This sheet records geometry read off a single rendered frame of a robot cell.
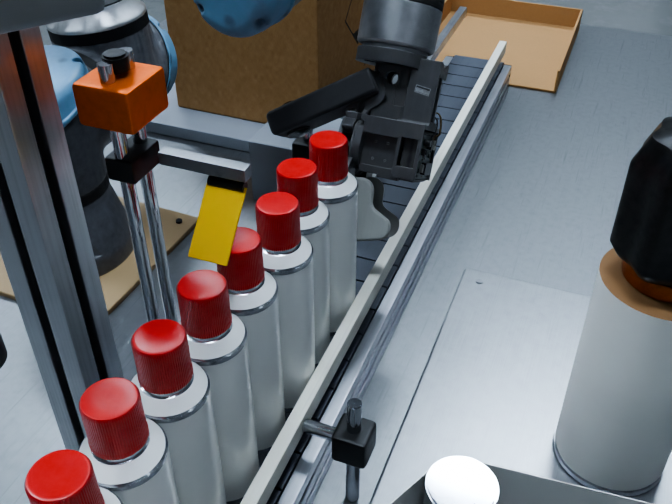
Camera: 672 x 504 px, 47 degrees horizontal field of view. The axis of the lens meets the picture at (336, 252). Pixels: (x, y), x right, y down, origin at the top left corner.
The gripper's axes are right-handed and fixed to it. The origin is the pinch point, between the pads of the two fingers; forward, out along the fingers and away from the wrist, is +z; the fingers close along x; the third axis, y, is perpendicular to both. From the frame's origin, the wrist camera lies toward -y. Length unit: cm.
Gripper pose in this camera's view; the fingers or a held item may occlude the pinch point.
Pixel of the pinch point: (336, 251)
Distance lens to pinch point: 77.6
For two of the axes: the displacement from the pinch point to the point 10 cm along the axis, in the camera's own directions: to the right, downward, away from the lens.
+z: -1.8, 9.7, 1.6
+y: 9.3, 2.2, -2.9
